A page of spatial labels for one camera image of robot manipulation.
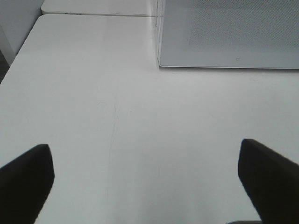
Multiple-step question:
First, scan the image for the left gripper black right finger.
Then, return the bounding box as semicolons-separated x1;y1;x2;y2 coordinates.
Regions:
238;139;299;224

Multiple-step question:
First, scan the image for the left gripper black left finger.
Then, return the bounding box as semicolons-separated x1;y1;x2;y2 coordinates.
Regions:
0;144;55;224

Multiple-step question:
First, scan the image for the adjacent white table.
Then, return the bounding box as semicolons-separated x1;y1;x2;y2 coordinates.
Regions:
41;0;158;17

